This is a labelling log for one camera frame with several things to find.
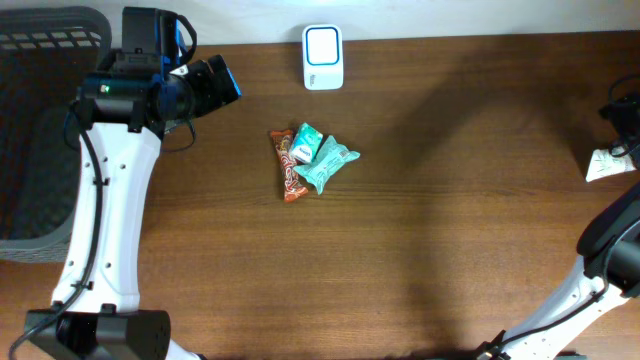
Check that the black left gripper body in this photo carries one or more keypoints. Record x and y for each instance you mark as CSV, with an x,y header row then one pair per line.
x,y
205,91

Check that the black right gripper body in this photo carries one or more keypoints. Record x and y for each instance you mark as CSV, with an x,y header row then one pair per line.
x,y
621,120

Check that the white lotion tube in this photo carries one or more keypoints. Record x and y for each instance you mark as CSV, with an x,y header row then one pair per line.
x,y
605,163

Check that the teal tissue pack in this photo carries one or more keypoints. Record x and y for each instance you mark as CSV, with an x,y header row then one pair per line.
x,y
306,143

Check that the orange candy bar wrapper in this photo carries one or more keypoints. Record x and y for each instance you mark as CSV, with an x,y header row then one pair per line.
x,y
293,189

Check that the teal wet wipes pack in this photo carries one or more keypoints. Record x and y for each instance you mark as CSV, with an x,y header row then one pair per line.
x,y
331,157

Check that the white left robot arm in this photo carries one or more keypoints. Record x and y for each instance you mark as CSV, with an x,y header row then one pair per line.
x,y
149,86

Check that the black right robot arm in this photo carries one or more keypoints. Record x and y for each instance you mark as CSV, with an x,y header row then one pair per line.
x,y
604,277

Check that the white barcode scanner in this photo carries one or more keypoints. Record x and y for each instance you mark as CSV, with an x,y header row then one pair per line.
x,y
323,57

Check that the grey plastic basket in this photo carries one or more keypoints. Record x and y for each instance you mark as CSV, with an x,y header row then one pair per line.
x,y
45,55

